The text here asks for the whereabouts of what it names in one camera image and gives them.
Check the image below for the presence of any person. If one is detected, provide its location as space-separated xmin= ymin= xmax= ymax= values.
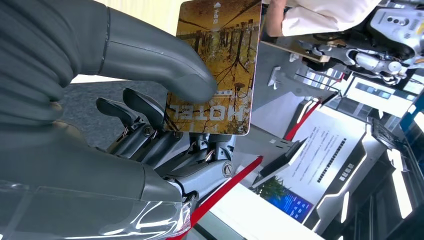
xmin=264 ymin=0 xmax=382 ymax=37

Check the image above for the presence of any red barrier belt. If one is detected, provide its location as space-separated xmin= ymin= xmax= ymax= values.
xmin=165 ymin=96 xmax=335 ymax=240

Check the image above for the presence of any white counter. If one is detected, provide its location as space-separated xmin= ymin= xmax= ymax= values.
xmin=195 ymin=183 xmax=326 ymax=240

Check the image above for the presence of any grey kiosk stand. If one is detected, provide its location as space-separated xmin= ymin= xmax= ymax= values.
xmin=231 ymin=64 xmax=340 ymax=190

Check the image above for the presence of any blue display poster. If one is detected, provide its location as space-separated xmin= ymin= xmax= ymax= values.
xmin=255 ymin=177 xmax=314 ymax=224

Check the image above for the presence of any white information banner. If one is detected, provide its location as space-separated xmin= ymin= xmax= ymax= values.
xmin=284 ymin=109 xmax=369 ymax=206

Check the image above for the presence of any silver humanoid robot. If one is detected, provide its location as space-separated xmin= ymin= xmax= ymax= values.
xmin=298 ymin=0 xmax=424 ymax=87

